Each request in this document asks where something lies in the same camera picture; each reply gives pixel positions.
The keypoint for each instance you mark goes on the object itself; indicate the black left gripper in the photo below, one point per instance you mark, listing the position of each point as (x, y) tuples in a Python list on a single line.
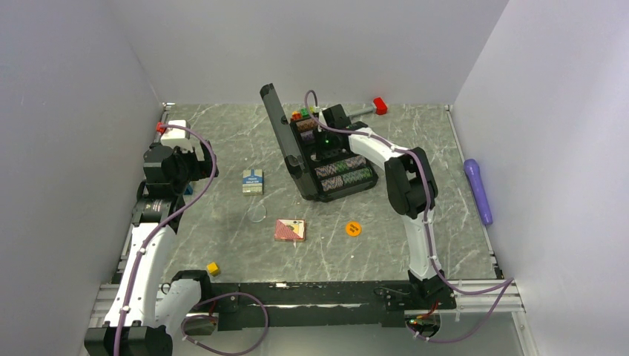
[(202, 168)]

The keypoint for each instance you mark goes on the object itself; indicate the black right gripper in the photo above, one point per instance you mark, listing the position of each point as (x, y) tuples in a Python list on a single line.
[(319, 134)]

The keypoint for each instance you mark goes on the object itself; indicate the orange big blind button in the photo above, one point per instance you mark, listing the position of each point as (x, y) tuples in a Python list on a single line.
[(353, 229)]

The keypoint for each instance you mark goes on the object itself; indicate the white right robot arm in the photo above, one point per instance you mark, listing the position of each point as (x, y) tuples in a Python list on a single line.
[(411, 190)]

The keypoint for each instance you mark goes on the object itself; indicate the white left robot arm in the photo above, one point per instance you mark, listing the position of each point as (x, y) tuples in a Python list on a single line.
[(138, 322)]

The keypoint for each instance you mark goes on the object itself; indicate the blue texas holdem card deck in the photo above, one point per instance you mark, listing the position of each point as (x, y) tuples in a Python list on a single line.
[(253, 182)]

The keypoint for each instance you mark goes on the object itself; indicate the orange black chip row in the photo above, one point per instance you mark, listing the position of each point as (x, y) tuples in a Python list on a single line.
[(305, 125)]

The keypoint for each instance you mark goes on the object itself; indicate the colourful toy brick stack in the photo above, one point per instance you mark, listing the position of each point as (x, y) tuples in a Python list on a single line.
[(304, 113)]

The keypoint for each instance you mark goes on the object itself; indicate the purple green orange chip row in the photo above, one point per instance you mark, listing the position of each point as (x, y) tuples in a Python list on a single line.
[(307, 136)]

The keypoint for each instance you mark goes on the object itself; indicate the red headed toy hammer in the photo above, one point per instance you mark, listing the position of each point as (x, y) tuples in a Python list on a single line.
[(378, 107)]

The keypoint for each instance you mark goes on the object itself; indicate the blue green purple chip row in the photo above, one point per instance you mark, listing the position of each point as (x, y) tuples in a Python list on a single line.
[(340, 167)]

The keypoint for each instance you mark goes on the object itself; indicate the black poker chip case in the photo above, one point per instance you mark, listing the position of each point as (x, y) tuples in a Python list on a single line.
[(301, 159)]

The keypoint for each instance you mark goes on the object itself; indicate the pink green chip row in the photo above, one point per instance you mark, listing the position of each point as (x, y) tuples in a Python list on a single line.
[(347, 179)]

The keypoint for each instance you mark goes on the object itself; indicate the clear round plastic disc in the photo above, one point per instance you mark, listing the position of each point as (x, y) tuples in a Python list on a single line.
[(256, 213)]

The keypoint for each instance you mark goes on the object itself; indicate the small yellow cube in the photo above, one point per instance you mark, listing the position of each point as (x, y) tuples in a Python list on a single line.
[(213, 269)]

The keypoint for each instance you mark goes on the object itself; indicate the red playing card deck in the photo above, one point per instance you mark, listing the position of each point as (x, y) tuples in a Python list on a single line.
[(290, 230)]

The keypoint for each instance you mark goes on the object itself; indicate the purple cylindrical flashlight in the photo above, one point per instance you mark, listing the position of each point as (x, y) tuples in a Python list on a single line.
[(474, 177)]

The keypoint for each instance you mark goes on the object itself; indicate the black base crossbar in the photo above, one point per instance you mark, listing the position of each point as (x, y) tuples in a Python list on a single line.
[(387, 303)]

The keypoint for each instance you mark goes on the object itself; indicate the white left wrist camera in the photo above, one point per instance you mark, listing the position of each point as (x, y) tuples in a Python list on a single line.
[(172, 136)]

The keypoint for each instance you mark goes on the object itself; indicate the aluminium frame rail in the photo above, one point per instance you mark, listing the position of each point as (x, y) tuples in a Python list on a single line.
[(105, 297)]

